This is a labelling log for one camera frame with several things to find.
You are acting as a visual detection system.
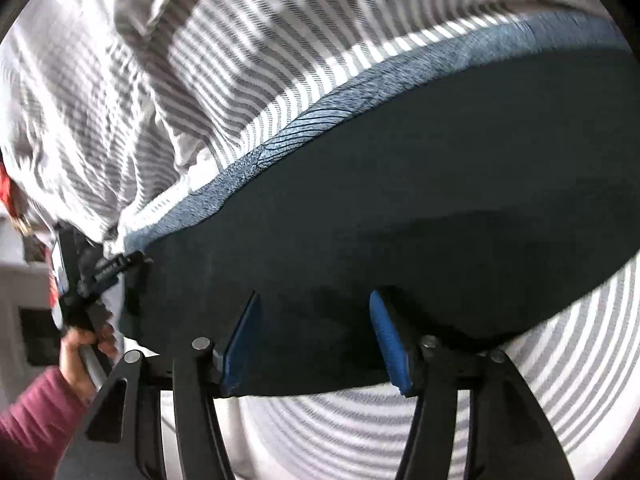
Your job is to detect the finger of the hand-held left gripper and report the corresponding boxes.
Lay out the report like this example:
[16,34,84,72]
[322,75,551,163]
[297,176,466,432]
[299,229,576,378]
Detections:
[95,251,153,286]

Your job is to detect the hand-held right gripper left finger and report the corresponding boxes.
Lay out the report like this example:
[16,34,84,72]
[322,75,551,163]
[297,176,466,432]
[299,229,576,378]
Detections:
[82,292,263,480]

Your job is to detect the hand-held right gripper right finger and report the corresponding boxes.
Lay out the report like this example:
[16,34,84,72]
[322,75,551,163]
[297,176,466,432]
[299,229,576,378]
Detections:
[369,289,576,480]

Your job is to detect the dark navy pants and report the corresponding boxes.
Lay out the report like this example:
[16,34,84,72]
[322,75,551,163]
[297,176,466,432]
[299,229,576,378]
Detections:
[117,12,640,398]

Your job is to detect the person's left forearm maroon sleeve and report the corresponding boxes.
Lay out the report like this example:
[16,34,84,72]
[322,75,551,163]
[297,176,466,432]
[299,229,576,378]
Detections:
[0,365,90,480]

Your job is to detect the person's left hand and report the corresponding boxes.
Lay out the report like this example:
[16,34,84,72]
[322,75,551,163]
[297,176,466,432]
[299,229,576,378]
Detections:
[60,321,119,405]

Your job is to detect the white cabinet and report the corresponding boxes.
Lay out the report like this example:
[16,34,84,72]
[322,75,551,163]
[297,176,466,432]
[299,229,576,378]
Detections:
[0,212,65,406]

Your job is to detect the red cloth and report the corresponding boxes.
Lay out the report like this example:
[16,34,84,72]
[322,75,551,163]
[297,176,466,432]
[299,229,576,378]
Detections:
[0,162,17,217]

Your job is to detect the white grey striped bed sheet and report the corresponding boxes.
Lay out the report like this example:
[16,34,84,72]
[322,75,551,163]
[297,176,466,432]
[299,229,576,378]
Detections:
[107,5,640,480]

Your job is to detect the grey striped duvet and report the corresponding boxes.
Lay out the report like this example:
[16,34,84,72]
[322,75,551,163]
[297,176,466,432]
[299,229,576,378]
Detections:
[0,0,606,241]

